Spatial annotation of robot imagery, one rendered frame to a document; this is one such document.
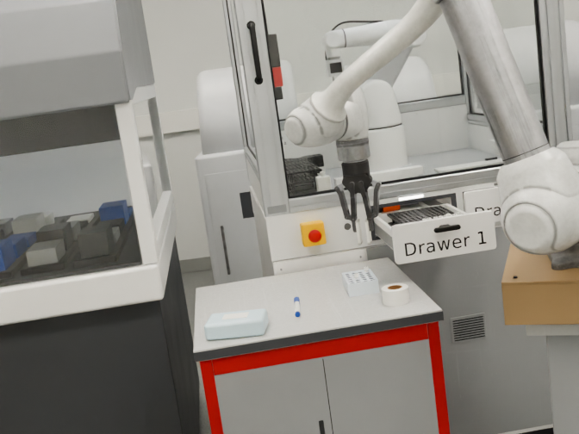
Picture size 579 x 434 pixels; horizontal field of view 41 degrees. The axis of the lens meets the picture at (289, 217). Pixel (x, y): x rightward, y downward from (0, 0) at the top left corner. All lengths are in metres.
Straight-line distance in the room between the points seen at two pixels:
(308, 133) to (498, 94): 0.50
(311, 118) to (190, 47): 3.82
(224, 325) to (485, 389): 1.14
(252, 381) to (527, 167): 0.84
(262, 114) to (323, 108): 0.49
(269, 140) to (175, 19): 3.40
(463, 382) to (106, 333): 1.19
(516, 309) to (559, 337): 0.15
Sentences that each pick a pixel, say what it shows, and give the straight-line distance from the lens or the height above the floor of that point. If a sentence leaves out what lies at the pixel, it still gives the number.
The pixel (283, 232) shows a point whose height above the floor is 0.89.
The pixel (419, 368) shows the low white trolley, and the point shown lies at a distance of 2.03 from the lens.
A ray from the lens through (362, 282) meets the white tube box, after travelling 2.15.
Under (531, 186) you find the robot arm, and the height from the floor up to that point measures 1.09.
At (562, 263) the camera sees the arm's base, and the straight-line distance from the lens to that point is 1.88.
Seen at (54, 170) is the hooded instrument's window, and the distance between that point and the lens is 2.23.
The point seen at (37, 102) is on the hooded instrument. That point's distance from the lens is 2.20.
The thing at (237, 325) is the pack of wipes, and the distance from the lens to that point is 1.94.
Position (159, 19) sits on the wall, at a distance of 5.76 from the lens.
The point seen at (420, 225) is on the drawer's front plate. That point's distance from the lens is 2.19.
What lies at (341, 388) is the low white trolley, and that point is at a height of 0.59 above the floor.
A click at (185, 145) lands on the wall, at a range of 5.76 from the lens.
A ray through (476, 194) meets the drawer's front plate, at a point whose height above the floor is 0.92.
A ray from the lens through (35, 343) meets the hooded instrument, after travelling 2.41.
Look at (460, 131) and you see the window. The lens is 2.57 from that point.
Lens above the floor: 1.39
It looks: 11 degrees down
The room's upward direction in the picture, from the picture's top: 8 degrees counter-clockwise
